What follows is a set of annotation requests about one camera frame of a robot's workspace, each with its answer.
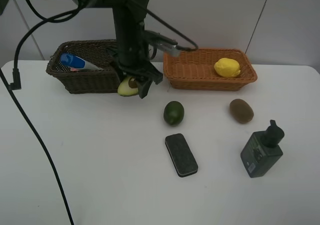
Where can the yellow lemon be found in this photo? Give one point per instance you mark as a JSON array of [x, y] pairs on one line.
[[227, 68]]

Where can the dark brown wicker basket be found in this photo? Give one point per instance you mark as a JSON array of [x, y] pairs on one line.
[[90, 81]]

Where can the brown kiwi fruit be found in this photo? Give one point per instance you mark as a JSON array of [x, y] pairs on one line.
[[241, 111]]

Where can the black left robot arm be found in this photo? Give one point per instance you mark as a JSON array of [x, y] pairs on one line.
[[125, 11]]

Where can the pink bottle with white cap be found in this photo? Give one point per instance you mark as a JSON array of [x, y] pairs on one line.
[[74, 70]]

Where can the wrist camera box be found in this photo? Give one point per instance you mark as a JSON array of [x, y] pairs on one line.
[[162, 43]]

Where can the halved avocado with pit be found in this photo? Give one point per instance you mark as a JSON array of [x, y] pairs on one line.
[[128, 87]]

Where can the white bottle with blue cap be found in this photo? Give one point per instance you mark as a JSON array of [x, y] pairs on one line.
[[76, 63]]

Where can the dark green pump bottle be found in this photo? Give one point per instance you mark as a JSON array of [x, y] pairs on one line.
[[262, 150]]

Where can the orange wicker basket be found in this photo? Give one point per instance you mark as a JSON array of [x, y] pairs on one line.
[[195, 70]]

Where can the green lime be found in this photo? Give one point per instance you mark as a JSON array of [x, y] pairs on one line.
[[173, 113]]

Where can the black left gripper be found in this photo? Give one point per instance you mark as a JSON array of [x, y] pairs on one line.
[[132, 57]]

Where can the black whiteboard eraser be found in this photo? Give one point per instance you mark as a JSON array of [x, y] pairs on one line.
[[181, 155]]

